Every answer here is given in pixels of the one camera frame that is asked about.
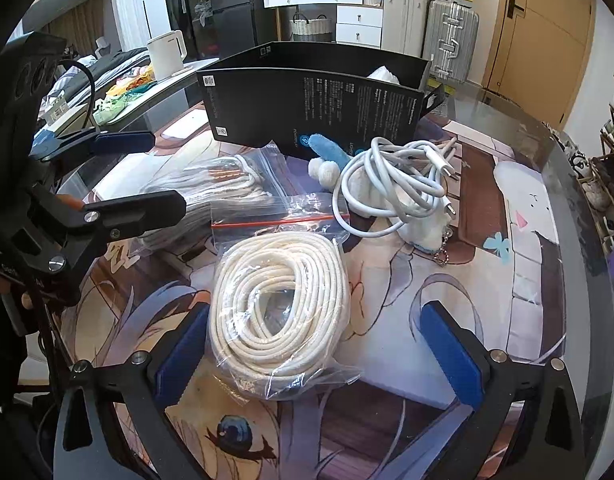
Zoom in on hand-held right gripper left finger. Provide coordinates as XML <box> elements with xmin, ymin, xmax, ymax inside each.
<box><xmin>52</xmin><ymin>302</ymin><xmax>213</xmax><ymax>480</ymax></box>

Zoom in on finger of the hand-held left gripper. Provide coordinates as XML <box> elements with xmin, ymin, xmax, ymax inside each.
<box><xmin>42</xmin><ymin>130</ymin><xmax>155</xmax><ymax>163</ymax></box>
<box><xmin>82</xmin><ymin>190</ymin><xmax>188</xmax><ymax>248</ymax></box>

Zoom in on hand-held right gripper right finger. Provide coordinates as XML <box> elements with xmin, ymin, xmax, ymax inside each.
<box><xmin>419</xmin><ymin>301</ymin><xmax>585</xmax><ymax>480</ymax></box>

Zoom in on zip bag with thin rope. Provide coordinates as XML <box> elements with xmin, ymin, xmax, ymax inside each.
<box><xmin>139</xmin><ymin>145</ymin><xmax>288</xmax><ymax>256</ymax></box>

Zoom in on bagged white rope coil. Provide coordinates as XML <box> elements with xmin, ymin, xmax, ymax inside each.
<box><xmin>207</xmin><ymin>192</ymin><xmax>363</xmax><ymax>401</ymax></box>

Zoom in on white and blue plush keychain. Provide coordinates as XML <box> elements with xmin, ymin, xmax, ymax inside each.
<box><xmin>307</xmin><ymin>132</ymin><xmax>460</xmax><ymax>266</ymax></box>

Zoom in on black cardboard box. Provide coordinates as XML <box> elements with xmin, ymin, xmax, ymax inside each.
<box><xmin>196</xmin><ymin>41</ymin><xmax>445</xmax><ymax>161</ymax></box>

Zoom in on white charging cable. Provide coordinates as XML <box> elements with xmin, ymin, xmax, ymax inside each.
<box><xmin>332</xmin><ymin>136</ymin><xmax>460</xmax><ymax>238</ymax></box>

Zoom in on person's left hand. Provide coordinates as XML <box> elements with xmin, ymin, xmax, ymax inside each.
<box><xmin>0</xmin><ymin>265</ymin><xmax>35</xmax><ymax>311</ymax></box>

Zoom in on green plastic bag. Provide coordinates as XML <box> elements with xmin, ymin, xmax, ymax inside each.
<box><xmin>94</xmin><ymin>95</ymin><xmax>132</xmax><ymax>123</ymax></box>

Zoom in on colourful snack packets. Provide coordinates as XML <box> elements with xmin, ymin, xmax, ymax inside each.
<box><xmin>107</xmin><ymin>65</ymin><xmax>155</xmax><ymax>96</ymax></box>

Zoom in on bed with dark bedding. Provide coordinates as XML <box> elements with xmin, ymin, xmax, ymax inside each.
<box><xmin>52</xmin><ymin>47</ymin><xmax>152</xmax><ymax>111</ymax></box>

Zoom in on printed cartoon desk mat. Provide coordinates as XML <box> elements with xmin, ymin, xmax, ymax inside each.
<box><xmin>57</xmin><ymin>120</ymin><xmax>568</xmax><ymax>480</ymax></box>

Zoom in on white side table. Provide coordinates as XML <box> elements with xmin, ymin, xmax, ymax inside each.
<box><xmin>94</xmin><ymin>57</ymin><xmax>223</xmax><ymax>126</ymax></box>

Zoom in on white electric kettle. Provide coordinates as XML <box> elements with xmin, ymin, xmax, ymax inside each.
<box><xmin>147</xmin><ymin>30</ymin><xmax>190</xmax><ymax>81</ymax></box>

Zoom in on black glass cabinet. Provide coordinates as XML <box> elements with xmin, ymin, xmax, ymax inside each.
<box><xmin>162</xmin><ymin>0</ymin><xmax>223</xmax><ymax>58</ymax></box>

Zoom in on black refrigerator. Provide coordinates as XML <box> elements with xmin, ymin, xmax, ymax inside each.
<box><xmin>209</xmin><ymin>0</ymin><xmax>270</xmax><ymax>58</ymax></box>

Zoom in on woven basket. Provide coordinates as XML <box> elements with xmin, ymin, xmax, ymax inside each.
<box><xmin>291</xmin><ymin>12</ymin><xmax>334</xmax><ymax>43</ymax></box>

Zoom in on shoes on floor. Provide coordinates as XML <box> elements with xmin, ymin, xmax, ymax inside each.
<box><xmin>547</xmin><ymin>125</ymin><xmax>613</xmax><ymax>211</ymax></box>

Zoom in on shoe rack with shoes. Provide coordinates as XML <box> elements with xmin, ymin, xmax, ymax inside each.
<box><xmin>587</xmin><ymin>65</ymin><xmax>614</xmax><ymax>261</ymax></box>

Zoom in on white dressing table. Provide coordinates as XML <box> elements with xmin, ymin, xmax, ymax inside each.
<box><xmin>262</xmin><ymin>0</ymin><xmax>388</xmax><ymax>48</ymax></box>

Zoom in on white suitcase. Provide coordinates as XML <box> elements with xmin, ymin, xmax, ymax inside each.
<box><xmin>382</xmin><ymin>0</ymin><xmax>430</xmax><ymax>58</ymax></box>

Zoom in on silver suitcase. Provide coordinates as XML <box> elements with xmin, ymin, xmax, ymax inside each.
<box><xmin>422</xmin><ymin>0</ymin><xmax>480</xmax><ymax>81</ymax></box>

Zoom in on tan wooden door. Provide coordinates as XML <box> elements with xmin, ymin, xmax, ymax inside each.
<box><xmin>480</xmin><ymin>0</ymin><xmax>595</xmax><ymax>123</ymax></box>

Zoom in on thin black cable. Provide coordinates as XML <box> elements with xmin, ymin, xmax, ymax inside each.
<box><xmin>62</xmin><ymin>59</ymin><xmax>96</xmax><ymax>128</ymax></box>

